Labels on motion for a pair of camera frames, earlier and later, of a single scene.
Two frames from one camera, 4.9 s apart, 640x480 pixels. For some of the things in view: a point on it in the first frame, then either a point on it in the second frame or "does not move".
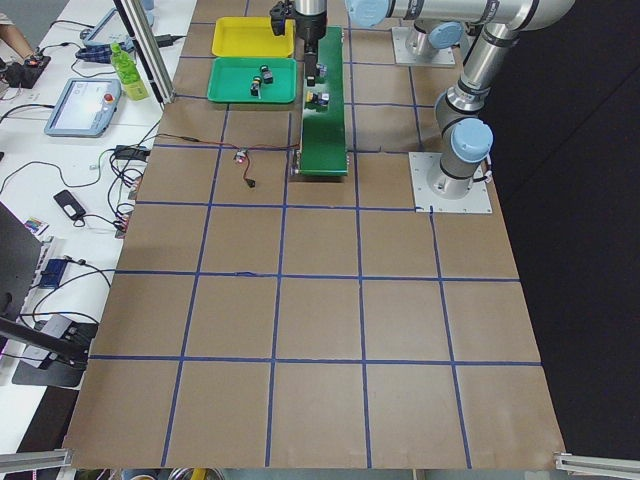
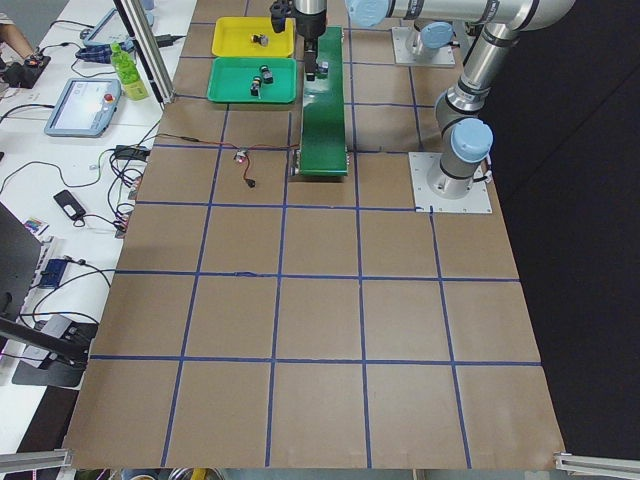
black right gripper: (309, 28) does not move
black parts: (255, 87) does not move
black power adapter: (132, 152) does not move
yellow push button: (322, 69) to (261, 39)
